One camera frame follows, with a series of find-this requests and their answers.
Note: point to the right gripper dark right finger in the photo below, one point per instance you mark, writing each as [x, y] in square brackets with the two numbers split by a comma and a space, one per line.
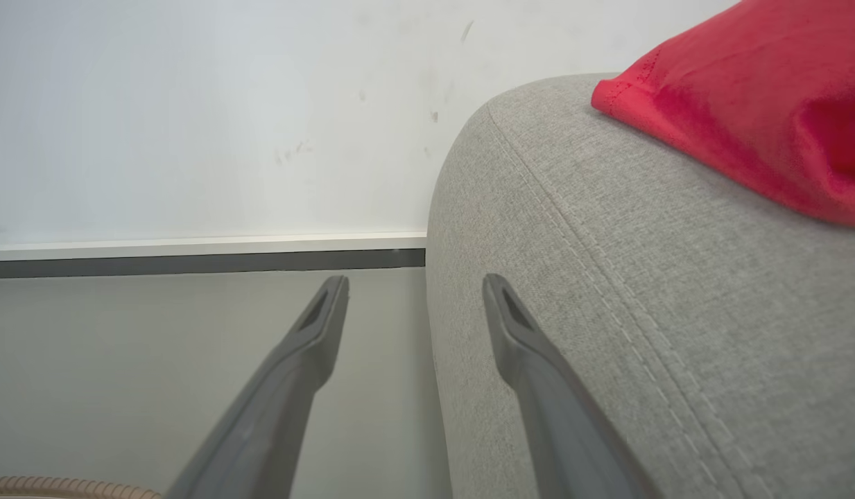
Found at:
[559, 423]

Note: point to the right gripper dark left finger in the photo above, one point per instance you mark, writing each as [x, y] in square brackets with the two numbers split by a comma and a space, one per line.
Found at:
[274, 409]

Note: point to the red and white garment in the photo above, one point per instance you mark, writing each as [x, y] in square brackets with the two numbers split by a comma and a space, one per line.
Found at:
[746, 90]

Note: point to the grey fabric sofa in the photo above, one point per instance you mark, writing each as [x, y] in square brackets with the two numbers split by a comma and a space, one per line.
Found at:
[642, 312]

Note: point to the white and black baseboard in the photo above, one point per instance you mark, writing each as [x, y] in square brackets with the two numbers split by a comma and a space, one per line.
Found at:
[191, 255]

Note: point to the cream plastic laundry basket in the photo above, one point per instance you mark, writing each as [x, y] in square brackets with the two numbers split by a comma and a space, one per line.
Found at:
[59, 488]

